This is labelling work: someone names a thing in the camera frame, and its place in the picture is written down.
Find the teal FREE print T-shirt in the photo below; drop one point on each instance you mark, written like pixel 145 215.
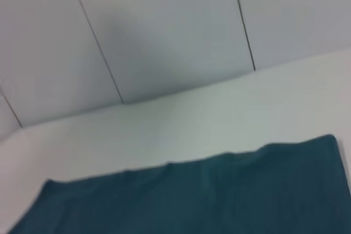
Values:
pixel 192 198

